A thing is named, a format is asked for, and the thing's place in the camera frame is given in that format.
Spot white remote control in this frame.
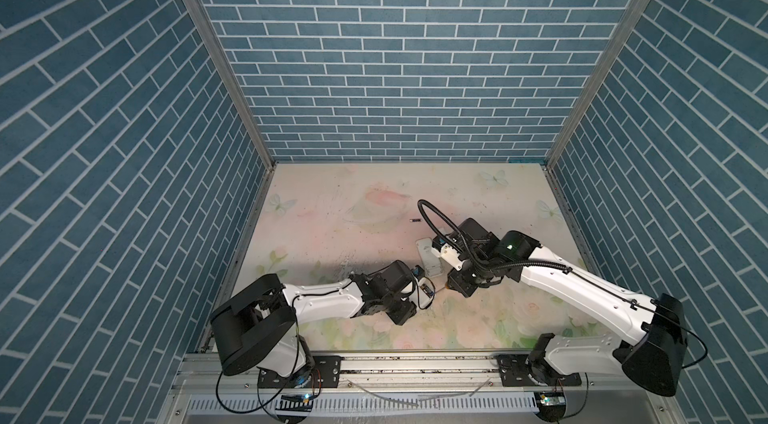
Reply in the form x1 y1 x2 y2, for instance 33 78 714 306
416 276 436 310
416 238 443 277

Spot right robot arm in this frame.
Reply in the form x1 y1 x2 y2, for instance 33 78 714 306
431 218 691 397

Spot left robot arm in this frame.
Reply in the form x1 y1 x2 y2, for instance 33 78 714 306
210 260 436 386

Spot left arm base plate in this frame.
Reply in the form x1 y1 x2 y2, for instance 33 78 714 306
258 354 342 389

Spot white ribbed cable duct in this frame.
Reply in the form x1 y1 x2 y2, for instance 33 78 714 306
185 393 541 417

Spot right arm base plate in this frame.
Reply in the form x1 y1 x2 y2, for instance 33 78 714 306
493 352 582 388

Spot aluminium mounting rail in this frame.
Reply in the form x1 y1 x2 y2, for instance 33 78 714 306
170 349 647 397

